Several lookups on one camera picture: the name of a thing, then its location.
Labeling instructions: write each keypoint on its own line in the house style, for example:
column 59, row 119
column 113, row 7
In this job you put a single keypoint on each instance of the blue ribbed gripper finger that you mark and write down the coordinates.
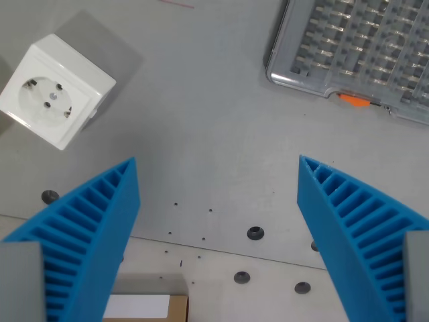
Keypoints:
column 355, row 241
column 90, row 234

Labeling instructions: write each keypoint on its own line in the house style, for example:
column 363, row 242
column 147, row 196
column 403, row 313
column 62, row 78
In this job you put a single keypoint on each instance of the brown cardboard box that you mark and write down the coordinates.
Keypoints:
column 177, row 307

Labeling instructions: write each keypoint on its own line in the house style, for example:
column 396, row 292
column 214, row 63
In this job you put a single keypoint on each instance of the white label sheet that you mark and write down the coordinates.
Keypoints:
column 137, row 306

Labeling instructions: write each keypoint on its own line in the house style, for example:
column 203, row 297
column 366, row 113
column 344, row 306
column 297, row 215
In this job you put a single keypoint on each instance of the white wall socket box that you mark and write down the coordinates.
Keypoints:
column 50, row 97

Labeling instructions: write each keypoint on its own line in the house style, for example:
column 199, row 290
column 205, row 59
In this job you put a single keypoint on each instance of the orange case latch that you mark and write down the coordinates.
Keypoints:
column 353, row 101

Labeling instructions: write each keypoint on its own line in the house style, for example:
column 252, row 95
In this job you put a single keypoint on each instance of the clear plastic bit organizer case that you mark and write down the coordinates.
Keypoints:
column 352, row 50

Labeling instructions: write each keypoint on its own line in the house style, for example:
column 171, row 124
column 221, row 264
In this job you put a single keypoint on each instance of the grey table screw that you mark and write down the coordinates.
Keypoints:
column 255, row 233
column 314, row 245
column 241, row 277
column 302, row 287
column 49, row 196

